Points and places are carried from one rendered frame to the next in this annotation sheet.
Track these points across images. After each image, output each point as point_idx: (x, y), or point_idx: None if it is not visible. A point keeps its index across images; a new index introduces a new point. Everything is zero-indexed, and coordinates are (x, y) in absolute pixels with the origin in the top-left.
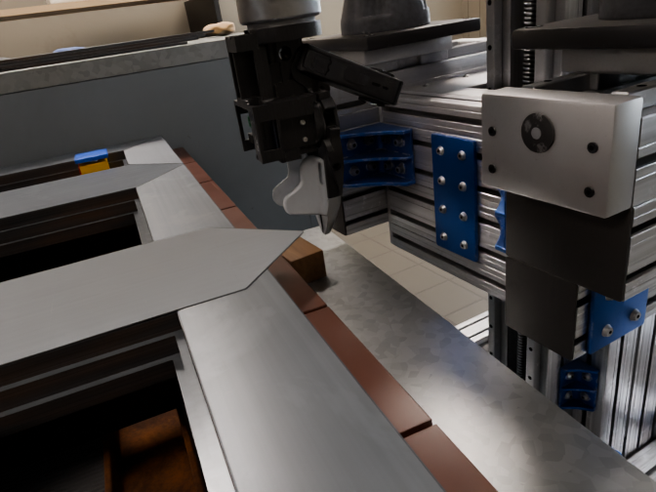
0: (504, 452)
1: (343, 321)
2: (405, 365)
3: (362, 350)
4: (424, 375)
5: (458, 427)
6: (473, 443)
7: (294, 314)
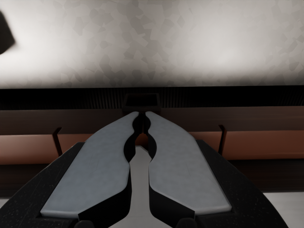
0: (277, 13)
1: (82, 38)
2: (168, 21)
3: (300, 133)
4: (187, 14)
5: (243, 26)
6: (259, 26)
7: (297, 196)
